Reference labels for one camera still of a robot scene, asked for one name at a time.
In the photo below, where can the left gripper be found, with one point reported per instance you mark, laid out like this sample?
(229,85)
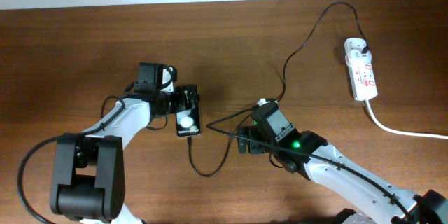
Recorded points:
(181,102)

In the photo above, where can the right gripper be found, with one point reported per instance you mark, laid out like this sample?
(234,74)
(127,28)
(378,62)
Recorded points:
(254,133)

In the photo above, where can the black Samsung Galaxy smartphone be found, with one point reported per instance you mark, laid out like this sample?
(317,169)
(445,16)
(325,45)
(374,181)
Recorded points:
(188,123)

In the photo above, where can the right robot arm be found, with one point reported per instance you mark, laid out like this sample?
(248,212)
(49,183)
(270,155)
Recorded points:
(313,157)

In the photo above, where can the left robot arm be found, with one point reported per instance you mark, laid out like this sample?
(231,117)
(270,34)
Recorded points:
(88,181)

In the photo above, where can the white USB charger plug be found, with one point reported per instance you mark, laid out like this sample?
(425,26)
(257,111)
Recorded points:
(355,47)

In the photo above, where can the white power strip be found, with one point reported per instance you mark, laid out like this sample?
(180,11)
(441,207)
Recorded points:
(361,75)

